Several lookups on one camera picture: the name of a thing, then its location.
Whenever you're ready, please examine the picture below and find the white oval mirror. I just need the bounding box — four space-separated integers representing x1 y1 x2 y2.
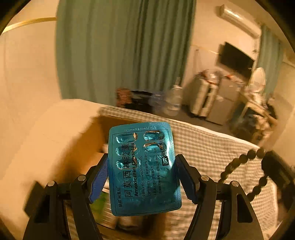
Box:
247 67 266 93

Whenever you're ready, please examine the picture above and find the large cardboard box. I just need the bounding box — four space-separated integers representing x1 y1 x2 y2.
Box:
55 115 167 240

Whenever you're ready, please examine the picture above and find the dark bead bracelet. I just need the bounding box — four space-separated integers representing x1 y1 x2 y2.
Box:
217 147 269 202

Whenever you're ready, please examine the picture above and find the green curtain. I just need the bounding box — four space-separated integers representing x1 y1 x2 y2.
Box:
55 1 197 105
256 25 284 100

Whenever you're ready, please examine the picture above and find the checkered bed sheet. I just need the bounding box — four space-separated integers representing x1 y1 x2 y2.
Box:
97 106 278 239

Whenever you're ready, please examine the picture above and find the clear water jug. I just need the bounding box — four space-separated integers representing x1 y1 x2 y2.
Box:
163 77 183 116

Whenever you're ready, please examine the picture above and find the grey mini fridge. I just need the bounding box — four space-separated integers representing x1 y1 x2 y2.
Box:
206 78 240 125

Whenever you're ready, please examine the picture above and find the white dressing table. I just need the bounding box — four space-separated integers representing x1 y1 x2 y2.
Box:
230 92 279 145

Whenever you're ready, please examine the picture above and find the black wall television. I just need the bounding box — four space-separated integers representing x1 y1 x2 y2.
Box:
216 42 254 81

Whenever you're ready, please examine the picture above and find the white suitcase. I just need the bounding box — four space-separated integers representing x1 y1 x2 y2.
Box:
189 75 218 117

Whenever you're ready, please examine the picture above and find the blue pill blister pack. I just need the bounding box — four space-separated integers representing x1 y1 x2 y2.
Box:
108 122 181 217

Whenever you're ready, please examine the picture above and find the wall air conditioner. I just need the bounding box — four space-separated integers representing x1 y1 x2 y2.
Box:
220 4 261 39

